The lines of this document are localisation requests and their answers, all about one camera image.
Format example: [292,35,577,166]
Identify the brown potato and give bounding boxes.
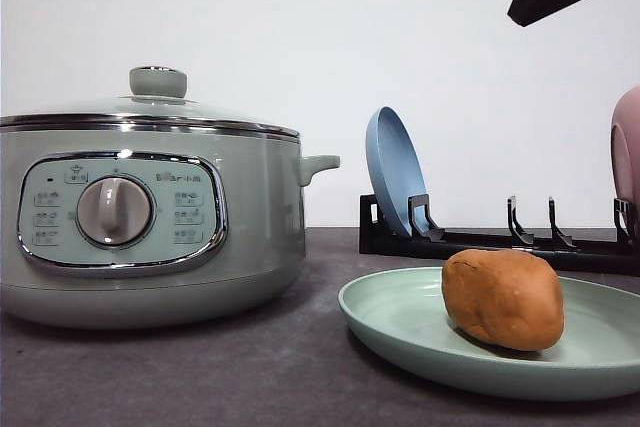
[441,249,565,351]

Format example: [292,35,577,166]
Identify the green plate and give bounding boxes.
[338,268,640,402]

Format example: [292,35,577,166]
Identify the glass steamer lid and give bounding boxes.
[0,66,301,139]

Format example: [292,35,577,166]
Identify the pink plate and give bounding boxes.
[611,85,640,243]

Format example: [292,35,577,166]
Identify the blue plate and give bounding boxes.
[365,107,429,235]

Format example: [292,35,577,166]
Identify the green electric steamer pot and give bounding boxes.
[0,127,340,329]

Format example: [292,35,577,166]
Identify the black dish rack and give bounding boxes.
[359,194,640,276]

